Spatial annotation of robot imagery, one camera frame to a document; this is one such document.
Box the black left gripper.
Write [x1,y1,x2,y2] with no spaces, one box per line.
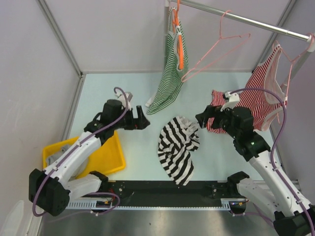
[112,106,150,130]

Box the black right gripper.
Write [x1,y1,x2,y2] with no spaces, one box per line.
[195,103,239,139]

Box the black white striped tank top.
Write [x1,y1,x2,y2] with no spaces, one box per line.
[157,116,200,186]

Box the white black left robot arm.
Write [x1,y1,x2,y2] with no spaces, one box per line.
[29,99,150,217]

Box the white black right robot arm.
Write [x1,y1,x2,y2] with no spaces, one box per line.
[195,105,315,236]

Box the green white striped tank top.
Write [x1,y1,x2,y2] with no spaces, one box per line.
[146,7,189,115]

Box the red white striped tank top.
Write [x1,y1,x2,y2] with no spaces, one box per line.
[206,43,288,135]

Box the pink hanger under red top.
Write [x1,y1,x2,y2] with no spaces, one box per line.
[280,33,310,107]

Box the orange plastic hanger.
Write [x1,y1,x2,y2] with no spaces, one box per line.
[172,0,184,70]

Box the yellow plastic bin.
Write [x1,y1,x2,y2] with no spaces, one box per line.
[42,131,126,178]

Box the grey cloth garment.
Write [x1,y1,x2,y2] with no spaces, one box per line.
[46,145,89,180]

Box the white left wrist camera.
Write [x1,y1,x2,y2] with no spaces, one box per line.
[116,92,133,109]

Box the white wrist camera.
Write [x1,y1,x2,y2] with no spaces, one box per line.
[220,91,240,112]
[116,92,133,109]

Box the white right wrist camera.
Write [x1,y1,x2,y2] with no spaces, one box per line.
[220,91,240,112]

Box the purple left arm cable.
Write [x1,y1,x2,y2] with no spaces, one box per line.
[32,87,131,217]

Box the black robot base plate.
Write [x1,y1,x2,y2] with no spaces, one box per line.
[87,180,248,214]

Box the white slotted cable duct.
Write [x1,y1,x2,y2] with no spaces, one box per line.
[66,197,248,210]

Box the empty pink wire hanger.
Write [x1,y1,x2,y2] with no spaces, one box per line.
[181,10,251,83]

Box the metal clothes rail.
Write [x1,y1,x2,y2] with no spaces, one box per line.
[180,0,312,44]

